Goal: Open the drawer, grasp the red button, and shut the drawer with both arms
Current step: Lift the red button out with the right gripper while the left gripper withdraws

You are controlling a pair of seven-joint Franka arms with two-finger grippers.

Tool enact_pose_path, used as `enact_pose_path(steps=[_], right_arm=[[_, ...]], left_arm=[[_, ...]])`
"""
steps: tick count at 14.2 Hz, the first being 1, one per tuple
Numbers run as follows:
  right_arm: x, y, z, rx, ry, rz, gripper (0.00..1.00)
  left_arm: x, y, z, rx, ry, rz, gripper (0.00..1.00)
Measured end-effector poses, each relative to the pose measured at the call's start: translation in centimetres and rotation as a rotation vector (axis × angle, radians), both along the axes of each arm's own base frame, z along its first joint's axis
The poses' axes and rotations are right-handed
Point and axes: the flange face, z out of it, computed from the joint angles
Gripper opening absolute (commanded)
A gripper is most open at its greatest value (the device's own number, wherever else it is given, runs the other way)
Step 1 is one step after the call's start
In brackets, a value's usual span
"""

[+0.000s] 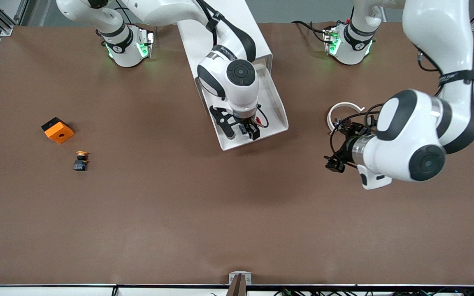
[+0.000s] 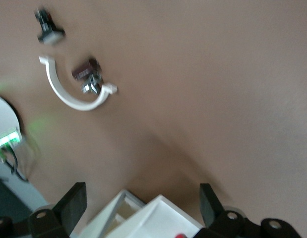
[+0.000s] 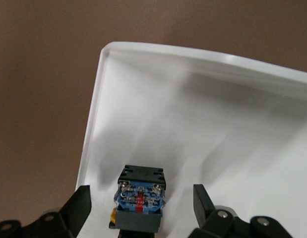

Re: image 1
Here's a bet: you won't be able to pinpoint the yellow capped push button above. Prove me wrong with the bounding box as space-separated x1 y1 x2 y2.
73 151 90 172

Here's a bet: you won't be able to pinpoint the white connector box green light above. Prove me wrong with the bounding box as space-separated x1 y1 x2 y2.
136 28 155 59
323 25 341 56

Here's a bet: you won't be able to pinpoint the orange box with hole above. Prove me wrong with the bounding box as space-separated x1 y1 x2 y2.
41 117 75 144

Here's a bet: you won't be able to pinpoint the white curved plastic bracket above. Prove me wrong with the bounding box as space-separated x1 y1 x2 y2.
327 102 366 135

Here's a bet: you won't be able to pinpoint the black base cable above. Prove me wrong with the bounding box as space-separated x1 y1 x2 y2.
291 20 329 44
116 3 139 30

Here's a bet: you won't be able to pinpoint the tangled black cables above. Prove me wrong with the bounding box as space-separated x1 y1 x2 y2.
273 289 474 296

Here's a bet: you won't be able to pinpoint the grey metal mounting bracket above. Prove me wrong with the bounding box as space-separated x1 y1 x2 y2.
228 271 252 285

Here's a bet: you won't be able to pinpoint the white table frame rail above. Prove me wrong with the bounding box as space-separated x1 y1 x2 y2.
0 283 474 296

